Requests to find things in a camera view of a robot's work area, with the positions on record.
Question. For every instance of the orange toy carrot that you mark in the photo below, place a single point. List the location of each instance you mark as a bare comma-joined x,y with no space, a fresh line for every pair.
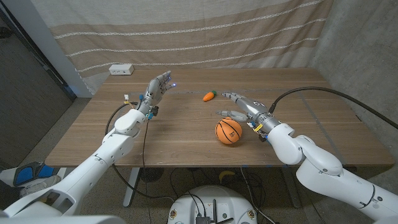
207,97

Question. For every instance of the orange toy basketball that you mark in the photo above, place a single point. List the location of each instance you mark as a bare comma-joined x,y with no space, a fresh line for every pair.
228,132

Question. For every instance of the white power strip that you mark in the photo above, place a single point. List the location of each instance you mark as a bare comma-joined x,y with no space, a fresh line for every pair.
121,69

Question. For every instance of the grey table leg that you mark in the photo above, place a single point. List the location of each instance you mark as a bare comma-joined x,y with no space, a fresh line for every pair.
290,186

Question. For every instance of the beige striped cloth backdrop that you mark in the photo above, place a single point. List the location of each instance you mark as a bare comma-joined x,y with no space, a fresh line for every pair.
186,31

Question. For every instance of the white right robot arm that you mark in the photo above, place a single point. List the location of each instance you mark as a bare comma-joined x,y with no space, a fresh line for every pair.
326,174

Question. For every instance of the black door frame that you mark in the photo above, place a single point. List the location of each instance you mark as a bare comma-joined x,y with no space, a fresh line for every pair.
37,53

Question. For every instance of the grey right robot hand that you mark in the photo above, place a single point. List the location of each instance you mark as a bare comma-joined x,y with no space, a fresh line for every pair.
255,109

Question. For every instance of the black round floor fan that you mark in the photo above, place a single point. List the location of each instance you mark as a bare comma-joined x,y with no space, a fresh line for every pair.
151,174

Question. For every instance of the dark trouser leg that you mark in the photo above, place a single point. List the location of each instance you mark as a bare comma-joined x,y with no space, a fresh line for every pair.
8,196

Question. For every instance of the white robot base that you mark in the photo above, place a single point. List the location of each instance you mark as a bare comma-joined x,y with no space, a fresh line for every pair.
227,199

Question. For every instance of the white table leg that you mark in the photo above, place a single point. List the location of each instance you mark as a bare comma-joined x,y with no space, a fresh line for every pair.
130,186

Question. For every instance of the yellow banana-shaped object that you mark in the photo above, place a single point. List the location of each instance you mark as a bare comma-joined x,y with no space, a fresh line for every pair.
226,174

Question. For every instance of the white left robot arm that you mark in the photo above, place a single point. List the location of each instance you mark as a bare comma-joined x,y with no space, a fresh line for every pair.
90,171

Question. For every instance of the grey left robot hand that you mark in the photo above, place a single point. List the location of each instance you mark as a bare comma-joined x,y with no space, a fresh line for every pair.
154,93

